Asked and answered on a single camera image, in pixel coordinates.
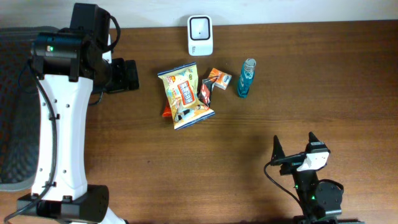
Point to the blue mouthwash bottle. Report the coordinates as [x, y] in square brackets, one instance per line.
[246, 77]

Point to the grey plastic basket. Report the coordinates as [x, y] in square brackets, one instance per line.
[20, 109]

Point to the small orange tissue pack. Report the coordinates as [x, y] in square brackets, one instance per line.
[221, 79]

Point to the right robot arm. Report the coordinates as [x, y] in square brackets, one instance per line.
[319, 199]

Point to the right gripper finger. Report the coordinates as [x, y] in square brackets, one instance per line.
[312, 138]
[277, 153]

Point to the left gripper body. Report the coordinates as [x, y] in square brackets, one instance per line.
[117, 76]

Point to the red candy bag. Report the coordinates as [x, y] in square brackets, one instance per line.
[167, 111]

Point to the yellow snack bag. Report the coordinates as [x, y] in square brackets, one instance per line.
[181, 85]

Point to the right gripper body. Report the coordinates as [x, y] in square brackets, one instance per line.
[290, 163]

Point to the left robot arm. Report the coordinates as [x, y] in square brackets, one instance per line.
[68, 66]

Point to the black red snack wrapper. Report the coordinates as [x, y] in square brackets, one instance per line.
[204, 94]

